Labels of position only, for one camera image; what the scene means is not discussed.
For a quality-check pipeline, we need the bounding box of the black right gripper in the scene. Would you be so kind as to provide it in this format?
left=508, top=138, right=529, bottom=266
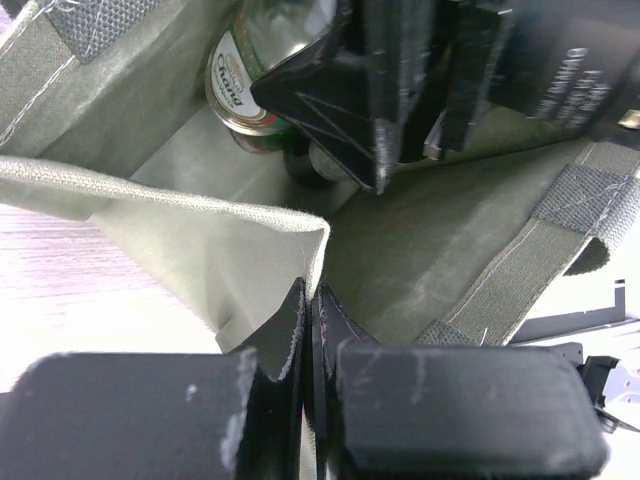
left=251, top=1, right=520, bottom=194

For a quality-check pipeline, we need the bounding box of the clear glass bottle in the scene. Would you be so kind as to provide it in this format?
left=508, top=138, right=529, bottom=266
left=206, top=0, right=336, bottom=137

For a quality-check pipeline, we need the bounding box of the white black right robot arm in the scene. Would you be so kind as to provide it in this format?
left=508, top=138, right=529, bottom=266
left=252, top=1, right=639, bottom=192

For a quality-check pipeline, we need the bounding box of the tall cola bottle red cap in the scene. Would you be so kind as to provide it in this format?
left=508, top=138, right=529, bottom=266
left=283, top=139, right=354, bottom=190

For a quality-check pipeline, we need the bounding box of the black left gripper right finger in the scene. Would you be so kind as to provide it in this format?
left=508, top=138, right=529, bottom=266
left=311, top=285, right=609, bottom=479

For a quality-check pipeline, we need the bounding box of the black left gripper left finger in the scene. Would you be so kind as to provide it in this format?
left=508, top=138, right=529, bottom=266
left=1, top=280, right=306, bottom=479

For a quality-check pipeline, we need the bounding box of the olive green canvas bag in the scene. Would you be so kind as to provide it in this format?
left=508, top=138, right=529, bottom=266
left=1, top=1, right=639, bottom=351

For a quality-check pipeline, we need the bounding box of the green glass bottle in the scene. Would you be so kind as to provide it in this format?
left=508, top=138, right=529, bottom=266
left=232, top=128, right=310, bottom=157

